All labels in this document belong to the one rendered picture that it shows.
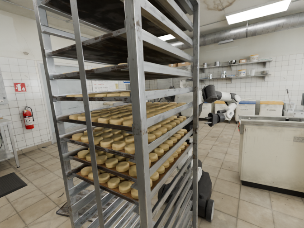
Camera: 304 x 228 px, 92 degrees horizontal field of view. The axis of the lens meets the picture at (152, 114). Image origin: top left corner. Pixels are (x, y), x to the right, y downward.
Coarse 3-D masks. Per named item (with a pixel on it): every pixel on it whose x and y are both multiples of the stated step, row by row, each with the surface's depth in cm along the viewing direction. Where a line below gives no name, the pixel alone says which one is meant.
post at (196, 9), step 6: (198, 6) 82; (198, 12) 82; (198, 18) 83; (198, 24) 83; (198, 30) 84; (198, 36) 85; (198, 42) 85; (198, 48) 86; (198, 54) 87; (198, 60) 87; (198, 66) 88; (198, 72) 89; (198, 78) 90; (198, 84) 90; (198, 90) 91; (198, 96) 92; (198, 102) 93; (198, 108) 94; (198, 114) 95; (198, 120) 95; (198, 126) 96; (198, 132) 97; (198, 138) 98
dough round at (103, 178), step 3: (102, 174) 66; (105, 174) 66; (108, 174) 66; (99, 177) 64; (102, 177) 64; (105, 177) 63; (108, 177) 64; (99, 180) 63; (102, 180) 62; (105, 180) 63
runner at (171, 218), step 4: (192, 180) 102; (188, 184) 101; (188, 188) 95; (184, 192) 93; (180, 196) 90; (184, 196) 88; (180, 200) 83; (176, 204) 84; (180, 204) 83; (176, 208) 81; (172, 212) 79; (176, 212) 78; (172, 216) 73; (168, 220) 74; (172, 220) 73; (168, 224) 69
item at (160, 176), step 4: (176, 160) 79; (172, 164) 75; (168, 168) 72; (80, 172) 72; (164, 172) 68; (84, 176) 68; (112, 176) 67; (116, 176) 67; (160, 176) 66; (92, 180) 65; (120, 180) 64; (124, 180) 64; (156, 180) 63; (100, 184) 62; (104, 184) 62; (132, 184) 61; (152, 184) 61; (156, 184) 60; (116, 188) 59; (132, 188) 59; (152, 188) 58; (120, 192) 57; (128, 192) 57; (128, 196) 54; (136, 200) 52
